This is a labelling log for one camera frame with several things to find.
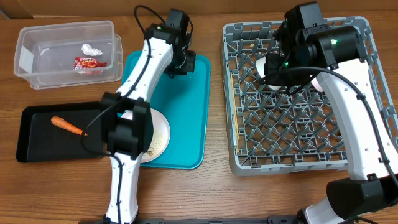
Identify pink white bowl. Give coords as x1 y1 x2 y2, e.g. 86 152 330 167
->
311 78 323 92

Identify teal serving tray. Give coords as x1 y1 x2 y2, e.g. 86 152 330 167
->
142 55 211 170

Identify white plate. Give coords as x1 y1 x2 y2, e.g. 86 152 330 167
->
119 108 171 164

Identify white tissue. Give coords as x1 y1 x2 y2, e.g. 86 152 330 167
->
81 44 103 57

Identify red snack wrapper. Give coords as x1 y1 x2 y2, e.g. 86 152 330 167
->
73 57 108 75

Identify orange carrot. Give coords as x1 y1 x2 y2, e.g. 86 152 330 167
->
51 116 83 135

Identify wooden chopstick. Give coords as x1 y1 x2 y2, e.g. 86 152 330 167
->
230 73 239 154

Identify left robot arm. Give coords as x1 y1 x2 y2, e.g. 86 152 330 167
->
101 9 196 223

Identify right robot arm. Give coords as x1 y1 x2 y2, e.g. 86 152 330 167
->
256 2 397 223

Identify grey dishwasher rack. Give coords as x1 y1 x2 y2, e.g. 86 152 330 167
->
220 16 398 177

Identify clear plastic storage bin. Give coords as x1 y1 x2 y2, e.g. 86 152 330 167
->
14 21 123 90

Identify black rectangular tray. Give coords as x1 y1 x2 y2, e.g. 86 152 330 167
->
16 101 104 162

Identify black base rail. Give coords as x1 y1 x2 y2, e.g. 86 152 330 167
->
77 214 299 224

